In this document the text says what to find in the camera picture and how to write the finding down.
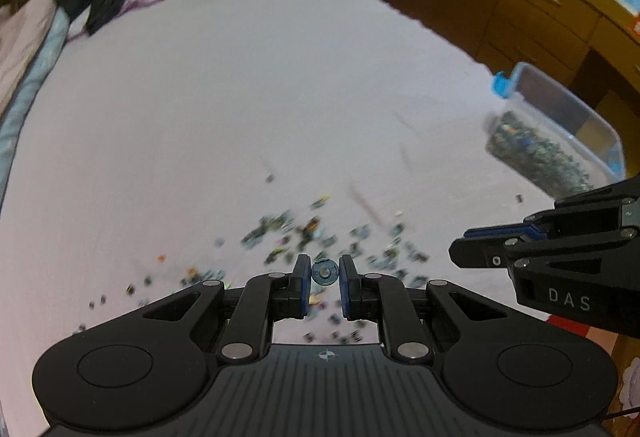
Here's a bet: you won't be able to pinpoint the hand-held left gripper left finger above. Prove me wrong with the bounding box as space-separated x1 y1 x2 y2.
135 254 312 364

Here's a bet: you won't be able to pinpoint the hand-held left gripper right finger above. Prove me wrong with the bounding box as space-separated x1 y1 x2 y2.
338 254 511 364

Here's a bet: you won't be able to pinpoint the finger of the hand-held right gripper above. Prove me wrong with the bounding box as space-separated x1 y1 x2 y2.
448 237 640 271
464 178 640 241

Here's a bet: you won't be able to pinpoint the round grey toy brick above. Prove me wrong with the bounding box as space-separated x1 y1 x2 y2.
311 259 340 287

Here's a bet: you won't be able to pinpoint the spread of small toy bricks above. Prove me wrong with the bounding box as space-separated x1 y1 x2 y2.
75 172 526 346

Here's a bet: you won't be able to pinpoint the clear plastic storage container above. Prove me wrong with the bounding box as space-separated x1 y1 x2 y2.
482 62 627 200

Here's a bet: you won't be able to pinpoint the pile of mixed toy bricks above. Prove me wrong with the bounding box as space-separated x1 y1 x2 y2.
485 112 597 198

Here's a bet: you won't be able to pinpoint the wooden cabinet with drawers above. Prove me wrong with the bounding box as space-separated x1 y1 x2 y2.
360 0 640 168

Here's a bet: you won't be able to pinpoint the blue floral quilt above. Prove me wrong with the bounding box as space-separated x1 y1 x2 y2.
0 7 72 198

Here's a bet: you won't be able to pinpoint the pink checked blanket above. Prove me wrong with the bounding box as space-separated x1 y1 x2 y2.
0 0 59 118

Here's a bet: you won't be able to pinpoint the black cable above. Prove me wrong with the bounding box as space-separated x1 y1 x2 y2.
600 408 640 424

